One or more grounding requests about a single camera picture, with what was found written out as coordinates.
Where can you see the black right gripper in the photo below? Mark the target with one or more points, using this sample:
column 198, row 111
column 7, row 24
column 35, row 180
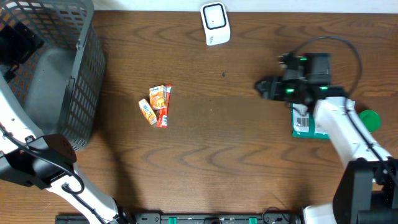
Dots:
column 273, row 90

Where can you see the green 3M package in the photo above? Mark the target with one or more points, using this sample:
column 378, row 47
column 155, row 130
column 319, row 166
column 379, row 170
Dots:
column 304, row 125

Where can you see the green lid seasoning jar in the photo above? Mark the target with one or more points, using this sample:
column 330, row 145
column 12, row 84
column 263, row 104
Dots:
column 371, row 120

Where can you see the red snack packet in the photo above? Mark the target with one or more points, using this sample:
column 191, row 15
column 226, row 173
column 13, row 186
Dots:
column 163, row 113

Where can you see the orange white tissue pack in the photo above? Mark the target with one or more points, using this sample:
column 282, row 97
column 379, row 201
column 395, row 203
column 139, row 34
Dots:
column 158, row 97

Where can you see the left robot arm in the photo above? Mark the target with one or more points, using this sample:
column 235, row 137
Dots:
column 49, row 162

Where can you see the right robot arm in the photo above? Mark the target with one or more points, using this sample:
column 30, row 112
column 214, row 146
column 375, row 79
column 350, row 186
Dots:
column 367, row 192

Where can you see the white barcode scanner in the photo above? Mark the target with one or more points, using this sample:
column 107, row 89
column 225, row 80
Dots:
column 215, row 23

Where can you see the grey plastic mesh basket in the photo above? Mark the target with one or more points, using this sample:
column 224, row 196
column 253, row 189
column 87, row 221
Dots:
column 56, row 90

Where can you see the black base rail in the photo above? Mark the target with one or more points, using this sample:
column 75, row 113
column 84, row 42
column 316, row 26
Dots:
column 271, row 218

